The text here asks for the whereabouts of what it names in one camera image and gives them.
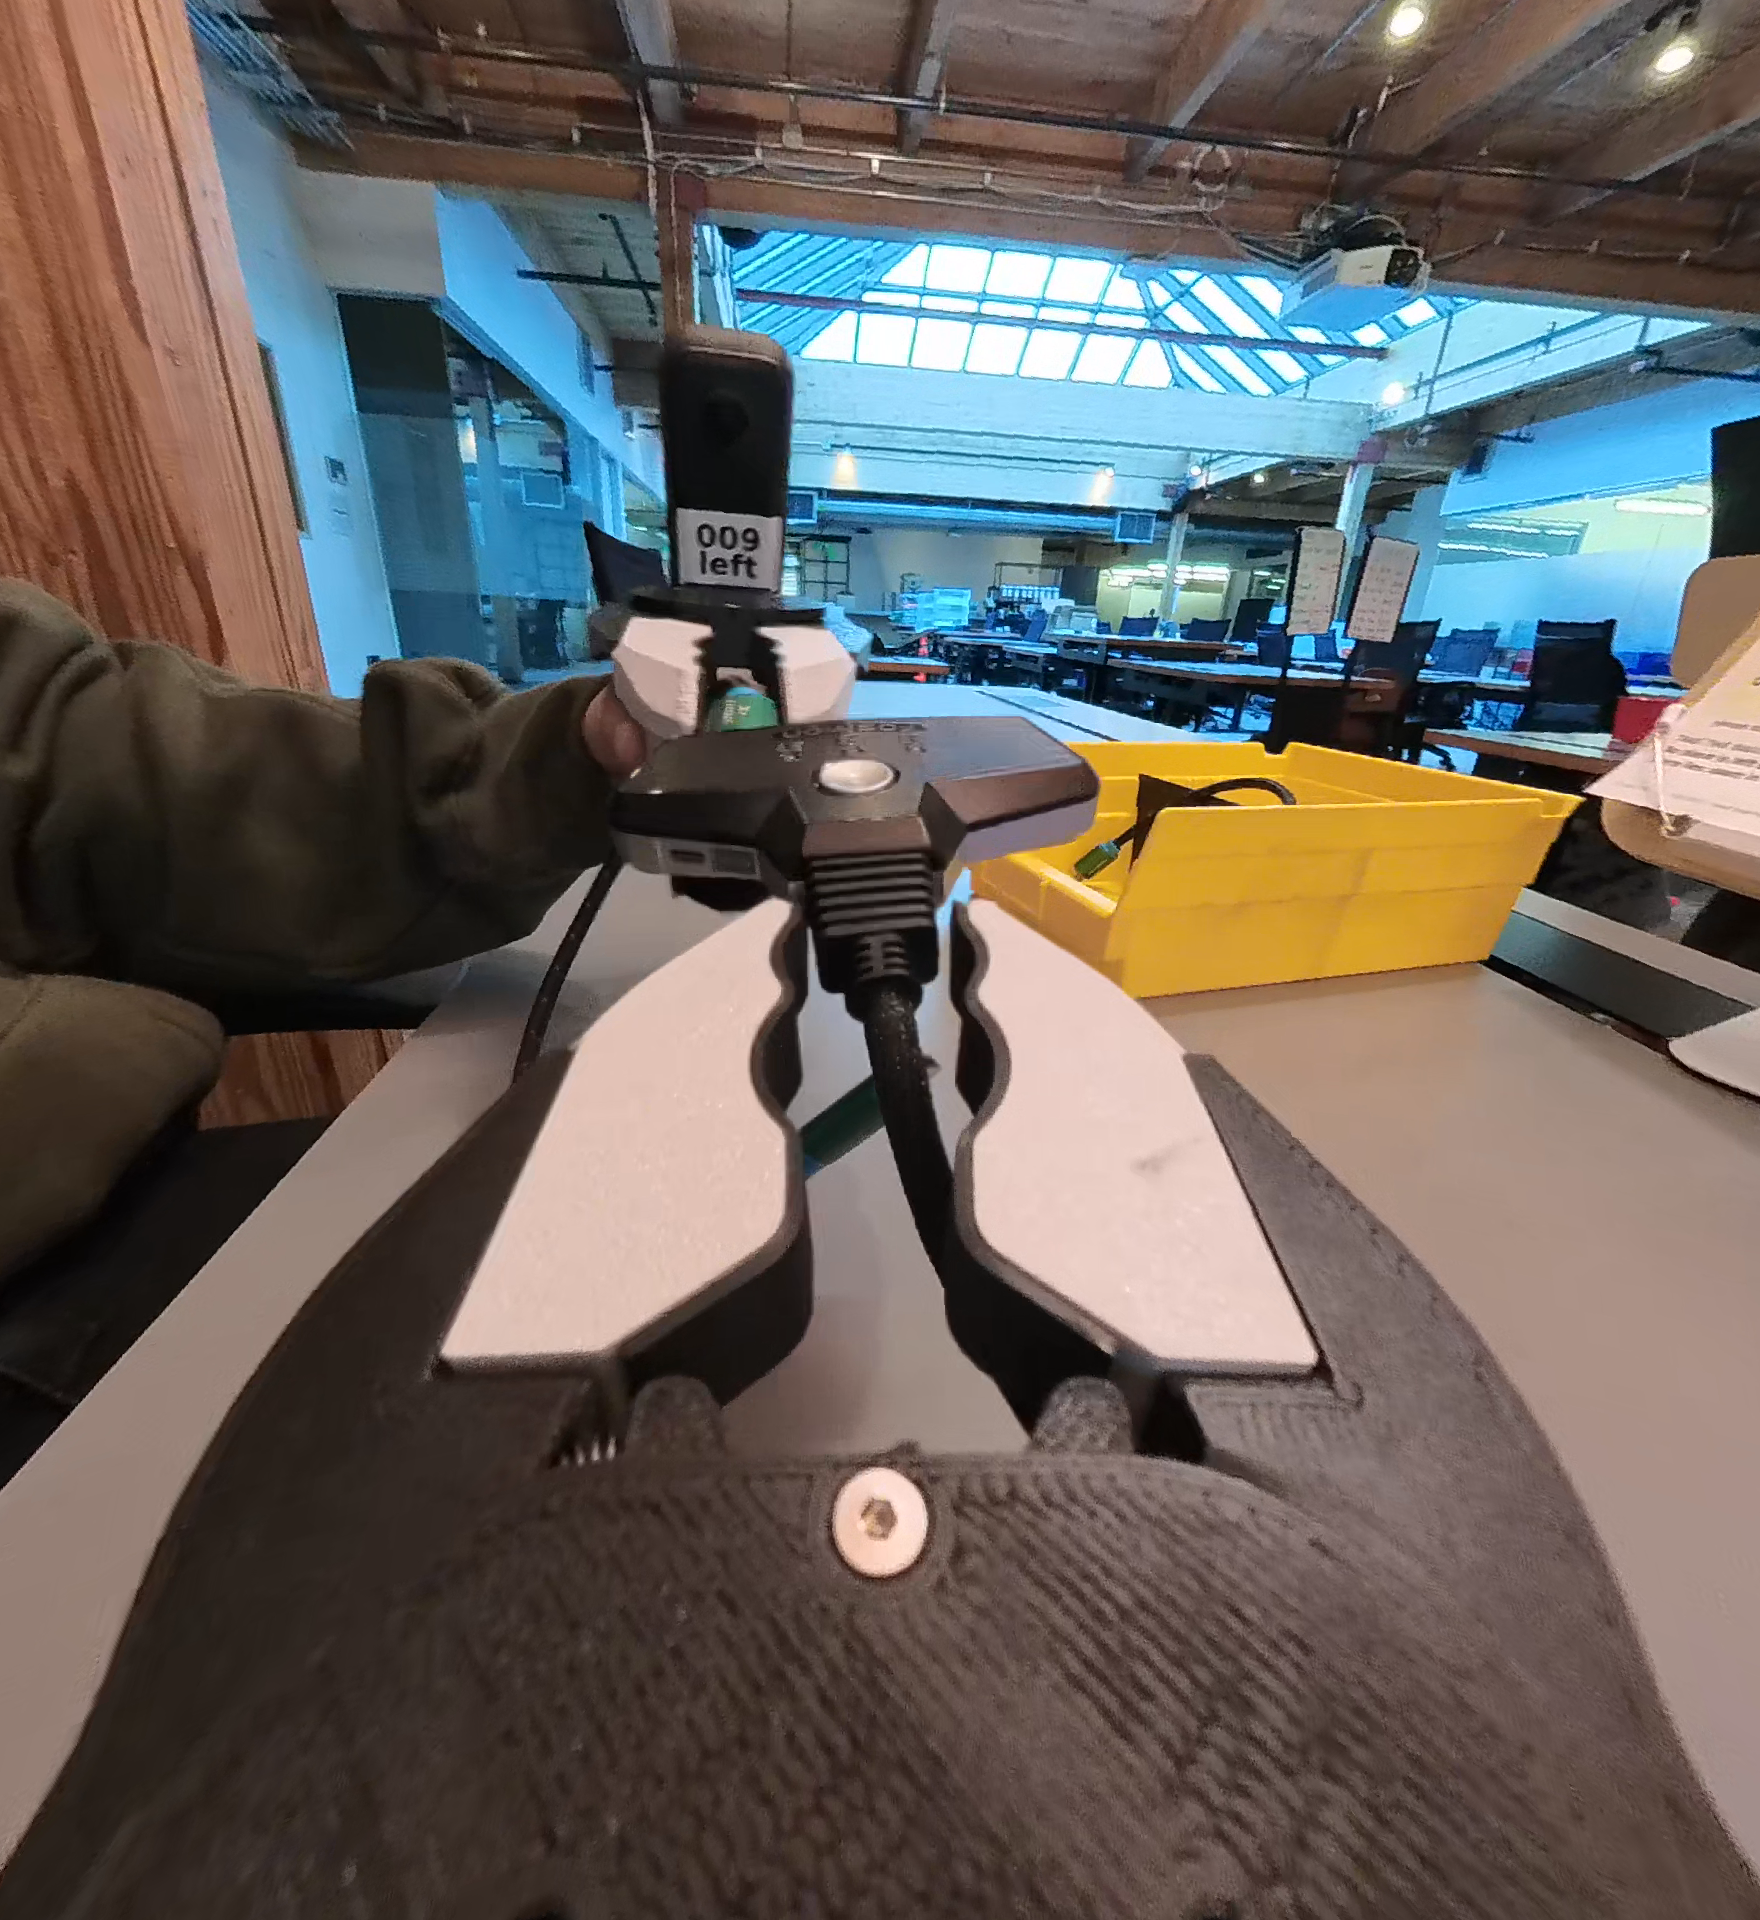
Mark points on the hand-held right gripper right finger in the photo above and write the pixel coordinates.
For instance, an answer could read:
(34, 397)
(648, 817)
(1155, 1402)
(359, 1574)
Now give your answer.
(1104, 1185)

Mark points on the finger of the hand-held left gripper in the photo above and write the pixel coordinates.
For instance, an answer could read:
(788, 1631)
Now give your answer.
(658, 675)
(817, 675)

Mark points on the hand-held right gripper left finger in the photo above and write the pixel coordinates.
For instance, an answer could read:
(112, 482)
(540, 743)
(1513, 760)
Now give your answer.
(640, 1171)

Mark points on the person's left forearm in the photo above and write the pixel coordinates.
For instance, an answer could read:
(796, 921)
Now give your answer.
(220, 810)

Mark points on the person's left hand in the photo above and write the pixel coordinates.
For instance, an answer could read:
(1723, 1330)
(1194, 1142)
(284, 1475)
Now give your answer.
(612, 739)

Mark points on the black office chair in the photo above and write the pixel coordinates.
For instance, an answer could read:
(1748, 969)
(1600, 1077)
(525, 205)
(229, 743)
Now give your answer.
(1571, 675)
(622, 563)

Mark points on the yellow plastic bin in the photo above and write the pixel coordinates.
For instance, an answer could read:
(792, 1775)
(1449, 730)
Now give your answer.
(1344, 915)

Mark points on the white board on stand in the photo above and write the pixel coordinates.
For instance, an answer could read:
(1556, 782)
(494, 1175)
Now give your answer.
(1383, 588)
(1314, 578)

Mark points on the person's leg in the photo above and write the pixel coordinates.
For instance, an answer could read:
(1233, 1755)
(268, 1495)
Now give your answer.
(84, 1350)

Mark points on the person's olive jacket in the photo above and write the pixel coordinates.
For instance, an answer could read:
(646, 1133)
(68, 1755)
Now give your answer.
(41, 1124)

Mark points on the white ceiling projector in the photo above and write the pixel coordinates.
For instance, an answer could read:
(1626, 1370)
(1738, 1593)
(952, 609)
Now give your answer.
(1353, 270)

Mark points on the wooden pillar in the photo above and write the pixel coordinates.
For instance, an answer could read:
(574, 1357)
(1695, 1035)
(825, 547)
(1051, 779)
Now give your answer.
(84, 331)

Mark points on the printed paper sheet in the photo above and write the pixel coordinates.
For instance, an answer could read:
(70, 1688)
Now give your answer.
(1750, 720)

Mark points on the cardboard box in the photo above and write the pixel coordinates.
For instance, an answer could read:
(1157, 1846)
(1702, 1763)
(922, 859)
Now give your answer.
(1729, 600)

